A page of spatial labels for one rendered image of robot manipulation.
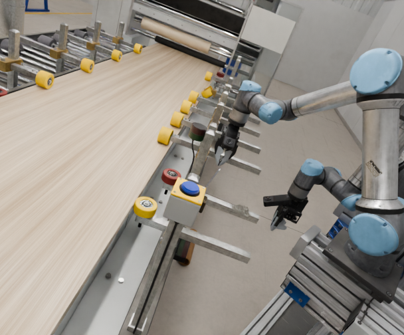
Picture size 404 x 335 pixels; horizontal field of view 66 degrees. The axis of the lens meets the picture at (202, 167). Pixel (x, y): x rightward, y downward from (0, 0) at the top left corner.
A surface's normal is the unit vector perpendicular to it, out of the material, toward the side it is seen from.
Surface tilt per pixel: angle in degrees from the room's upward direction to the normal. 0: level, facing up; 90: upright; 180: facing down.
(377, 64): 84
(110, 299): 0
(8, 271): 0
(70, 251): 0
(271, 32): 90
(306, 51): 90
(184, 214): 90
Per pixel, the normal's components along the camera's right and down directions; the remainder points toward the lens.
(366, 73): -0.76, -0.06
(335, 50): -0.20, 0.43
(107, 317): 0.33, -0.82
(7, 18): 0.57, 0.57
